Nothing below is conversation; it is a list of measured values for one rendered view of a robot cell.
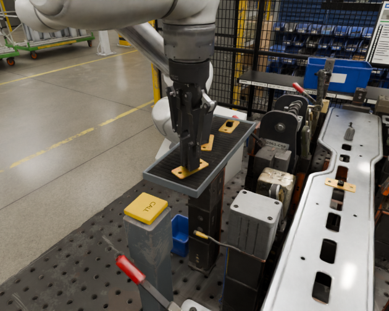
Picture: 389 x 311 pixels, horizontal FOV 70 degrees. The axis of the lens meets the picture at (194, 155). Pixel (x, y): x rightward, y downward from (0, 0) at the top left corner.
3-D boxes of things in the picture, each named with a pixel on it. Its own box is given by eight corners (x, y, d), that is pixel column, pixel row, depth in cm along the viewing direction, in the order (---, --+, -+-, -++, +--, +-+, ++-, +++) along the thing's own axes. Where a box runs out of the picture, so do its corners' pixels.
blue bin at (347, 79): (365, 94, 143) (373, 68, 136) (302, 87, 151) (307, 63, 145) (360, 84, 156) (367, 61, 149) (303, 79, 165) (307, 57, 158)
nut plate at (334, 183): (355, 186, 83) (357, 182, 82) (355, 193, 80) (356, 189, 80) (325, 178, 87) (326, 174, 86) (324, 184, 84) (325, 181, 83)
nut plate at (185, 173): (181, 179, 59) (181, 174, 59) (170, 171, 62) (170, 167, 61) (209, 165, 64) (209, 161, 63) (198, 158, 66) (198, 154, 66)
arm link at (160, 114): (164, 142, 133) (138, 123, 115) (179, 108, 136) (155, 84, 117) (192, 150, 125) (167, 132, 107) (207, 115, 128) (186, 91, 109)
